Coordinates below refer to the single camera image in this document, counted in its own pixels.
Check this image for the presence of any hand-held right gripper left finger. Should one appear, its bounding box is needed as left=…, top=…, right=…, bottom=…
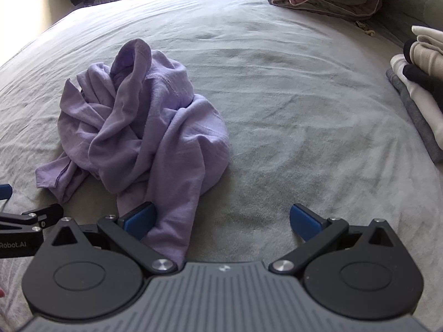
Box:
left=45, top=201, right=179, bottom=274

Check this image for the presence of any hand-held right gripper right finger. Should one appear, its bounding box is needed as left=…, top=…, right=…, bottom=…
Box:
left=270, top=203, right=398, bottom=277

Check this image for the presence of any purple shirt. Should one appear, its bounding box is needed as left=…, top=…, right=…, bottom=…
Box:
left=35, top=38, right=232, bottom=263

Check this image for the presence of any grey bed sheet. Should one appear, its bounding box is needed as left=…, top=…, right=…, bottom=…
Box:
left=0, top=0, right=443, bottom=332

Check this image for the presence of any folded grey garment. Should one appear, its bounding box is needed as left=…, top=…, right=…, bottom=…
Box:
left=386, top=67, right=443, bottom=165

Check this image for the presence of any folded white garment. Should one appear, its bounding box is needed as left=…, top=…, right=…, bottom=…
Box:
left=390, top=53, right=443, bottom=142

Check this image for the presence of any folded black garment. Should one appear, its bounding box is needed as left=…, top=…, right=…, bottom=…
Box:
left=403, top=40, right=443, bottom=94

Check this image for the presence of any folded beige garment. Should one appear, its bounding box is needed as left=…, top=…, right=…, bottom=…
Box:
left=409, top=41, right=443, bottom=69

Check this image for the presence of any folded cream garment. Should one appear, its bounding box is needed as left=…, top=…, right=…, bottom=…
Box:
left=411, top=25, right=443, bottom=54

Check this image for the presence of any grey quilted headboard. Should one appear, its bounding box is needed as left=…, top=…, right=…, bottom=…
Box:
left=356, top=0, right=443, bottom=56

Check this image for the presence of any small beige knotted cord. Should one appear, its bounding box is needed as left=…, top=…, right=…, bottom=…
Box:
left=356, top=21, right=376, bottom=37

